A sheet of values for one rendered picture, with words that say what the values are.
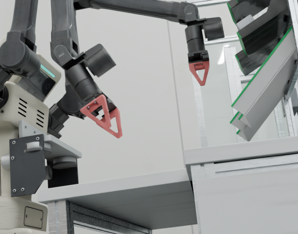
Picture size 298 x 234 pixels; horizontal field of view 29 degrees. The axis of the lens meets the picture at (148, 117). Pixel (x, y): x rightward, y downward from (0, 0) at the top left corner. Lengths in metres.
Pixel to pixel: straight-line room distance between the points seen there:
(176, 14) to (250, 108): 0.64
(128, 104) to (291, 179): 3.99
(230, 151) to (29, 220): 0.75
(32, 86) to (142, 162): 3.15
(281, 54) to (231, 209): 0.50
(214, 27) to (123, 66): 3.27
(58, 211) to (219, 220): 0.44
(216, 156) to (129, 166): 3.81
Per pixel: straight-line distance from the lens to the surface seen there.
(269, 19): 1.50
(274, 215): 1.10
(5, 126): 1.71
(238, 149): 1.12
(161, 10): 1.98
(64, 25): 1.55
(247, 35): 1.49
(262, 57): 1.71
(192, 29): 1.94
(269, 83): 1.44
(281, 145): 1.13
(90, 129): 5.08
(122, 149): 4.95
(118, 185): 1.32
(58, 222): 1.39
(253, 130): 1.65
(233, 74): 3.09
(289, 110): 1.72
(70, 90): 1.94
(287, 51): 1.46
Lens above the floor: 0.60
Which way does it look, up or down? 17 degrees up
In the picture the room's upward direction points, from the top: 6 degrees counter-clockwise
